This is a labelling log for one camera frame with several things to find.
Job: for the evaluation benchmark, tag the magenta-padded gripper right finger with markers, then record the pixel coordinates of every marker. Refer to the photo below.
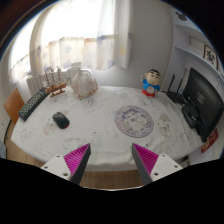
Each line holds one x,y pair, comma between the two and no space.
146,159

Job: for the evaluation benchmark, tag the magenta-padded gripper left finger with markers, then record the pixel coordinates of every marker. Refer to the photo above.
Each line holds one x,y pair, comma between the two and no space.
76,159

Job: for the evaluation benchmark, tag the black computer mouse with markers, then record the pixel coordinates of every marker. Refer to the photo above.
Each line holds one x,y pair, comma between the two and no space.
60,120

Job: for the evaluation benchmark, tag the round purple printed mouse pad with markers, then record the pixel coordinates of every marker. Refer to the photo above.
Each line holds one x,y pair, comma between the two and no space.
134,121

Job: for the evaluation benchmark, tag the white printed tablecloth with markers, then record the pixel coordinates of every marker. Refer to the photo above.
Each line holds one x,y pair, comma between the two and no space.
100,140

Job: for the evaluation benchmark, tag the black monitor stand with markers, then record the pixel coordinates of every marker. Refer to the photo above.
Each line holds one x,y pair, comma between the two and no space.
190,116

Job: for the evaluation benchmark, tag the red card with print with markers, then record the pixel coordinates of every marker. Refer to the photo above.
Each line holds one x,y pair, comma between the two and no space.
210,140

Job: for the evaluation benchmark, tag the black router with antennas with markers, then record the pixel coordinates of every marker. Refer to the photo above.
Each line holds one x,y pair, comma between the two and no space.
176,96

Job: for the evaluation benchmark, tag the black keyboard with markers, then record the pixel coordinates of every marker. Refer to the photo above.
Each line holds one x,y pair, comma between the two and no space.
32,104

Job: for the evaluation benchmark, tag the large white conch shell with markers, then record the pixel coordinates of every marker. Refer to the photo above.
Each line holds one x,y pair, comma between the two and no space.
84,86

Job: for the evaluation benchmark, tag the cartoon boy figure clock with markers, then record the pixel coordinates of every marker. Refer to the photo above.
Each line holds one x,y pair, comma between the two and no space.
151,85

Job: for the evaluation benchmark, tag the wooden model sailing ship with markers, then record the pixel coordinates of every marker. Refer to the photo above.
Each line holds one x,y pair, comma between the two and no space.
56,87

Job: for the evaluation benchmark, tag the black monitor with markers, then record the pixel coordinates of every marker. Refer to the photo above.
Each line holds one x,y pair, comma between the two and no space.
206,100

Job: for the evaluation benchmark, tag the white star-print curtain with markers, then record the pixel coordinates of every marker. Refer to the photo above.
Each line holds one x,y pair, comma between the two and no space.
83,43

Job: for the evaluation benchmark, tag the white wall shelf unit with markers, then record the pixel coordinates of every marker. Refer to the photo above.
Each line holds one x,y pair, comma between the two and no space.
196,43

